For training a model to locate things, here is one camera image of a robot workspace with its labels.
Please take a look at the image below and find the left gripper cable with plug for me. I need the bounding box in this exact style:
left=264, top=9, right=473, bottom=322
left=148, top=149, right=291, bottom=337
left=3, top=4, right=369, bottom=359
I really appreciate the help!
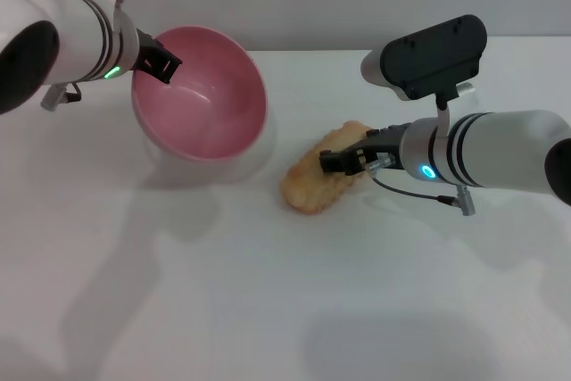
left=40, top=81, right=84, bottom=112

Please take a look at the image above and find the silver right camera mount bracket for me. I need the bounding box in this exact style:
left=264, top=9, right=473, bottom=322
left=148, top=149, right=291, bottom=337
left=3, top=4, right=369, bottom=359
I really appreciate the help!
left=434, top=81, right=476, bottom=139

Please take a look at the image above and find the orange ridged bread loaf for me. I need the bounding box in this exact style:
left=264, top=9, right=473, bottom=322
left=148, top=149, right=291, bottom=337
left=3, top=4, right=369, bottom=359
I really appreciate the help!
left=279, top=120, right=380, bottom=216

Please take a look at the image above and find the pink plastic bowl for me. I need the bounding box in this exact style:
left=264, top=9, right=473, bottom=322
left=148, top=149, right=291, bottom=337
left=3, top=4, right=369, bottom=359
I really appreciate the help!
left=130, top=25, right=269, bottom=162

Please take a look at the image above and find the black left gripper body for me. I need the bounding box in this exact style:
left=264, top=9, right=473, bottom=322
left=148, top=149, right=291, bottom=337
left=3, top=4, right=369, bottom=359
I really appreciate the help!
left=133, top=28, right=162, bottom=72

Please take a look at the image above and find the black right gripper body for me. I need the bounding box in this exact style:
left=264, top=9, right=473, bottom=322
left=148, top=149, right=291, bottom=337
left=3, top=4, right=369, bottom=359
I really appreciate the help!
left=355, top=122, right=410, bottom=171

